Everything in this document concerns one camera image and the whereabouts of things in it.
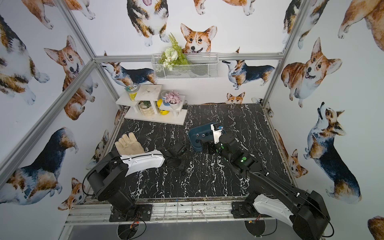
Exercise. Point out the woven basket with plant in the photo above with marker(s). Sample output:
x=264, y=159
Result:
x=146, y=108

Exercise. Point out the blue cup on shelf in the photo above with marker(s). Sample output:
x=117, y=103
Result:
x=164, y=98

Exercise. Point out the beige work glove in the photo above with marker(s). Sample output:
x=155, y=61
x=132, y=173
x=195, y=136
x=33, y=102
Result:
x=129, y=145

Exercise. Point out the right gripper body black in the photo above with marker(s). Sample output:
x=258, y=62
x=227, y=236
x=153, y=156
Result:
x=212, y=147

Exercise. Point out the green white artificial flowers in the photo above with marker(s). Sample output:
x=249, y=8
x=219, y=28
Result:
x=173, y=56

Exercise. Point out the green yellow snack cup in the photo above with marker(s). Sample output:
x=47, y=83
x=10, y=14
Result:
x=132, y=91

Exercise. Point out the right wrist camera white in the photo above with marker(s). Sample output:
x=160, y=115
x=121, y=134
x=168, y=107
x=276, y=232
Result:
x=217, y=130

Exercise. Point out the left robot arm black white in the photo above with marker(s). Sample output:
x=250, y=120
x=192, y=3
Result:
x=106, y=177

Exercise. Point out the teal plastic storage box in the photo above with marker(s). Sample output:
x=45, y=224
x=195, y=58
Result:
x=208, y=133

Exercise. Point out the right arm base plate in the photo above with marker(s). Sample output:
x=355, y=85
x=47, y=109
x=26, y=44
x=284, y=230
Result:
x=243, y=210

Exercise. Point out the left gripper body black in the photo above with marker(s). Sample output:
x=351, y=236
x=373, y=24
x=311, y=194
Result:
x=179, y=150

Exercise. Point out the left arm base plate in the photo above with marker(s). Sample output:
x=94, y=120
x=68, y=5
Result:
x=137, y=213

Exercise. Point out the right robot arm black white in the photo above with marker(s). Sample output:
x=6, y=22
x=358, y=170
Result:
x=305, y=212

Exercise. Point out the pink flowers in white pot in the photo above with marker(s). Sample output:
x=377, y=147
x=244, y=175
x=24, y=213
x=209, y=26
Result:
x=173, y=99

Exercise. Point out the white tiered display shelf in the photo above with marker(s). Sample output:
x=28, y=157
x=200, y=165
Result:
x=163, y=114

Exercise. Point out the white wire wall basket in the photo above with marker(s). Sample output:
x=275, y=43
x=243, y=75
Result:
x=201, y=66

